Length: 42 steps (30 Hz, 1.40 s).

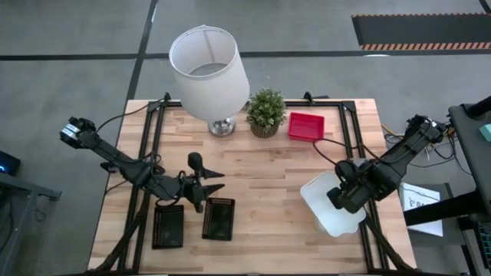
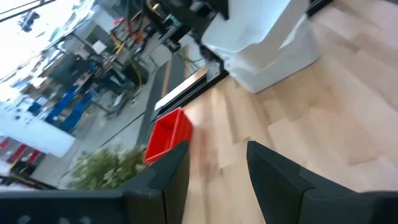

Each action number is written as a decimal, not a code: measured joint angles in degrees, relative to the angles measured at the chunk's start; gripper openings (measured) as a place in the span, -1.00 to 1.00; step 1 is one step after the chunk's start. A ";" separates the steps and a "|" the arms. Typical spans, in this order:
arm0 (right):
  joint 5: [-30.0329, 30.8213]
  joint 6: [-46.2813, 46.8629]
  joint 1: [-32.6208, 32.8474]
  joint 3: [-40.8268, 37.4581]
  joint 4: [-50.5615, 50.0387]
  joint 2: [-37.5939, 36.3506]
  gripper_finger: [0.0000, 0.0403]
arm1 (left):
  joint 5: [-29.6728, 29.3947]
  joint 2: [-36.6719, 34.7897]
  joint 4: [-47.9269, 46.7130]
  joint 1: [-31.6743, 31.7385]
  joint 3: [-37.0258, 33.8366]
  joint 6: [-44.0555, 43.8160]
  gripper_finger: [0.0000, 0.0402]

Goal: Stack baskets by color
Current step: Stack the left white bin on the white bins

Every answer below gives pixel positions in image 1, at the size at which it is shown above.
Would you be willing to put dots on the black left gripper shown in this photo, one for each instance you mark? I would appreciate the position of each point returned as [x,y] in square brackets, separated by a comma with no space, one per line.
[195,188]

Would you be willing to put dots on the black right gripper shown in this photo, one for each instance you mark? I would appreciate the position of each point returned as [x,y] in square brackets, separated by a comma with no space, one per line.
[351,197]

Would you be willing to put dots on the red plastic mesh basket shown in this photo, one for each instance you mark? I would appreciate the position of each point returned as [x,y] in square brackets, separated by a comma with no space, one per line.
[306,126]

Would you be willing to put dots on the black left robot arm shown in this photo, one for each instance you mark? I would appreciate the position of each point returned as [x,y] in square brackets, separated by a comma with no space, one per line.
[115,155]

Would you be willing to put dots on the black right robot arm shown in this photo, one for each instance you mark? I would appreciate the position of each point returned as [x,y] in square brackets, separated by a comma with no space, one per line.
[406,149]

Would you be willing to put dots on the white plastic bin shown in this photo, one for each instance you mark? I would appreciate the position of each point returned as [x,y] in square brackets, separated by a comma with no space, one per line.
[326,214]

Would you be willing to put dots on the black plastic mesh basket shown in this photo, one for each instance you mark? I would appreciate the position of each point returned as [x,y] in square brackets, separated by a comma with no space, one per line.
[168,228]
[218,220]

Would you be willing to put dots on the white paper sheet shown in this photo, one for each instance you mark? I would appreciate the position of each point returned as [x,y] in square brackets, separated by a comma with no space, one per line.
[422,214]

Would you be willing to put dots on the potted plant ribbed pot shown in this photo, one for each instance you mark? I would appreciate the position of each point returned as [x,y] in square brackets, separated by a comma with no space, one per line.
[265,109]

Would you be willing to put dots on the silver table lamp white shade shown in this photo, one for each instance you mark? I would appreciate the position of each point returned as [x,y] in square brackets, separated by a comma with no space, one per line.
[211,84]

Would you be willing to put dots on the black equipment stand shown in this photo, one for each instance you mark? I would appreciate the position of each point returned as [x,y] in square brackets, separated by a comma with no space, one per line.
[470,153]

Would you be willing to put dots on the teal box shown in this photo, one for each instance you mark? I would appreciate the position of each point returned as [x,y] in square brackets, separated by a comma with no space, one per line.
[486,132]

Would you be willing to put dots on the black hazard striped floor mat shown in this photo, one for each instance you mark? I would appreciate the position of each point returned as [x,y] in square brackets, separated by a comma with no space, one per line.
[422,30]

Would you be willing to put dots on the grey side table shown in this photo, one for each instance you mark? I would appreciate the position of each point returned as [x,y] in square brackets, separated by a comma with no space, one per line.
[23,188]

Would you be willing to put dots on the black device blue light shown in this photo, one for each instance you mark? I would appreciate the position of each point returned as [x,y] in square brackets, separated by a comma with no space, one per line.
[7,163]

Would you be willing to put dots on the black aluminium table frame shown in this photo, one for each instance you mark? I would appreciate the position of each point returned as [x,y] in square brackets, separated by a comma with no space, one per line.
[343,122]

